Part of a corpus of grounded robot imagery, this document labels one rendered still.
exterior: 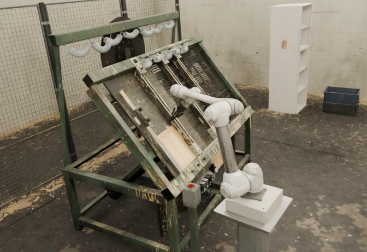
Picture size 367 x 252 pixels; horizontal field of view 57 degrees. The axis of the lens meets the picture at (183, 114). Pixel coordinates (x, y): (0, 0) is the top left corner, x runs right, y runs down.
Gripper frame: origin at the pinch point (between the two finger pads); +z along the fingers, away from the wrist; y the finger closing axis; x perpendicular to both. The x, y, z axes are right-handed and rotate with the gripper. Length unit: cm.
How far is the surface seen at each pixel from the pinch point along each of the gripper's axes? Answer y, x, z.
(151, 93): 23.8, -27.3, 3.7
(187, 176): -33, 42, 20
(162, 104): 10.0, -19.3, 3.5
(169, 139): -8.6, 10.3, 16.0
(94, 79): 82, 8, 0
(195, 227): -53, 80, 35
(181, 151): -24.6, 14.7, 18.0
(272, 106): -273, -305, 47
